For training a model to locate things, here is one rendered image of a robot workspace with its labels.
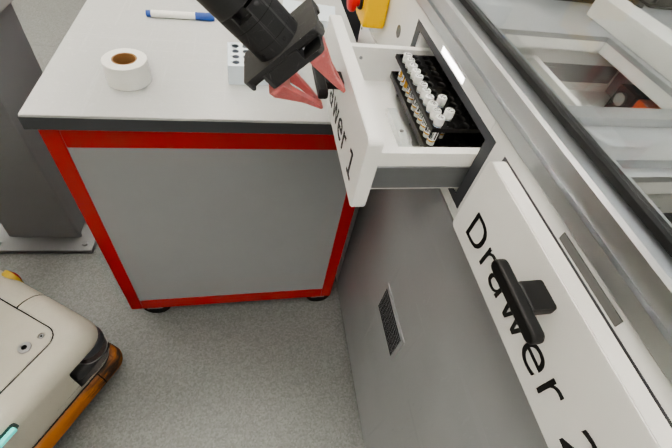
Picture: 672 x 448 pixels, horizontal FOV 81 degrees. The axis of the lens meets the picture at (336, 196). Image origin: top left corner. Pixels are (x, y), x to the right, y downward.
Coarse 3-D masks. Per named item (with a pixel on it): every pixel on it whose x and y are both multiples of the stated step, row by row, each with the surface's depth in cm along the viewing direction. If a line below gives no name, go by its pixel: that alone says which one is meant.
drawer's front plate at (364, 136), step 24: (336, 24) 56; (336, 48) 54; (360, 72) 48; (336, 96) 54; (360, 96) 45; (360, 120) 43; (336, 144) 55; (360, 144) 43; (360, 168) 43; (360, 192) 46
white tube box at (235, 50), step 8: (232, 48) 72; (240, 48) 73; (232, 56) 71; (240, 56) 71; (232, 64) 69; (240, 64) 69; (232, 72) 69; (240, 72) 70; (232, 80) 71; (240, 80) 71; (264, 80) 72
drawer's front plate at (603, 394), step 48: (480, 192) 42; (480, 240) 43; (528, 240) 35; (480, 288) 43; (576, 288) 31; (576, 336) 30; (528, 384) 36; (576, 384) 30; (624, 384) 26; (576, 432) 30; (624, 432) 26
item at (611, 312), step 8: (560, 240) 34; (568, 240) 33; (568, 248) 33; (576, 256) 32; (576, 264) 32; (584, 264) 31; (584, 272) 31; (592, 280) 31; (592, 288) 31; (600, 288) 30; (600, 296) 30; (608, 304) 29; (608, 312) 29; (616, 312) 29; (616, 320) 29
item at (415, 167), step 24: (360, 48) 60; (384, 48) 61; (408, 48) 62; (384, 72) 64; (384, 96) 62; (384, 120) 58; (408, 120) 59; (384, 144) 54; (384, 168) 46; (408, 168) 46; (432, 168) 47; (456, 168) 48
